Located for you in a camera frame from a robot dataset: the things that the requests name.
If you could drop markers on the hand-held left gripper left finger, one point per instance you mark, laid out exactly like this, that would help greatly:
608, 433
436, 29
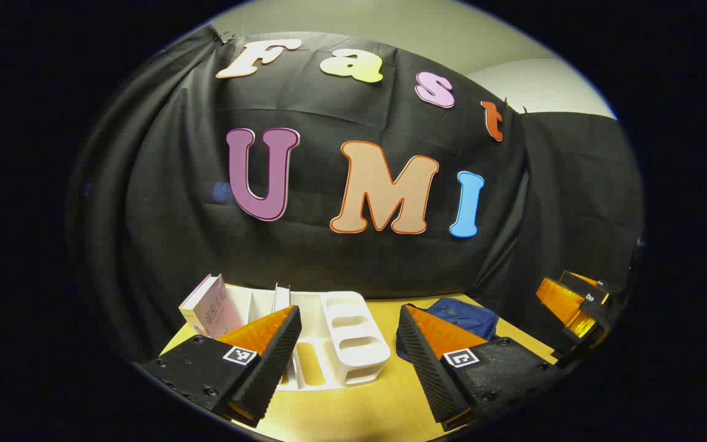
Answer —
274, 356

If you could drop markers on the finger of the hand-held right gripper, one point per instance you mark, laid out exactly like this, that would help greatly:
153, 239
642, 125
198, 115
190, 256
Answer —
587, 288
565, 304

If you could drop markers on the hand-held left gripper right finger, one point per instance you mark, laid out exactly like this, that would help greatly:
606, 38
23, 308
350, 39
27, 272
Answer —
427, 368

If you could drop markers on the white and black book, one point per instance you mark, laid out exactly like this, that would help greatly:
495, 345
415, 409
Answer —
281, 299

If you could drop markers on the blue schoolbag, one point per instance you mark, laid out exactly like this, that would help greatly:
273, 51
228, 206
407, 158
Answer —
464, 316

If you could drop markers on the white plastic bookshelf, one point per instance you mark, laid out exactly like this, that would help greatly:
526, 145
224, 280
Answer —
353, 344

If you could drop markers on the pink book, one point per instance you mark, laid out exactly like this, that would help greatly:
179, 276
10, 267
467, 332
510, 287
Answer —
206, 307

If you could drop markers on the black backdrop cloth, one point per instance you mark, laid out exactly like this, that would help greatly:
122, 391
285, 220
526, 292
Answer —
329, 258

